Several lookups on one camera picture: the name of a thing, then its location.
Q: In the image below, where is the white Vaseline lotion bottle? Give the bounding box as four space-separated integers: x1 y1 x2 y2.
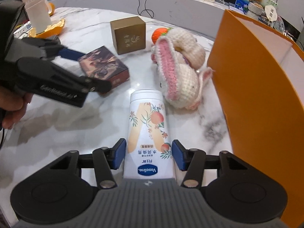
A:
123 89 176 179

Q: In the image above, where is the pink white tumbler bottle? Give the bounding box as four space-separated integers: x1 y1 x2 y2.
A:
22 0 51 34

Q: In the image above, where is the teddy bear in pot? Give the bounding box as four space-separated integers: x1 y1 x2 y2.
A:
247 0 264 19

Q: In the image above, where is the crochet bunny plush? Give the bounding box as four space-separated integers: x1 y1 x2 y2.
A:
151 28 213 110

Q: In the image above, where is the round paper fan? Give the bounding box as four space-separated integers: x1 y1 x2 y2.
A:
264 5 278 22

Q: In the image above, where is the dark grey flat box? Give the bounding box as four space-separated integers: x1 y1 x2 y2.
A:
21 35 61 47

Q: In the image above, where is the gold cube box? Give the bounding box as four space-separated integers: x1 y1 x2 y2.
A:
110 17 146 55

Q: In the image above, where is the dark patterned card box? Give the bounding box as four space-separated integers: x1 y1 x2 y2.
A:
78 46 129 88

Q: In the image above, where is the white TV console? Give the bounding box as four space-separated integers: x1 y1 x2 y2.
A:
52 0 229 39

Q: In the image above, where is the crochet orange fruit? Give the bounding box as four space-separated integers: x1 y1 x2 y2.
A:
151 27 171 44

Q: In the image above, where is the orange storage box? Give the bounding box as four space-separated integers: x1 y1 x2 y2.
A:
207 10 303 227

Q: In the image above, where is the person's left hand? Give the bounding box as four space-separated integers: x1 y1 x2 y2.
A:
1 86 33 129

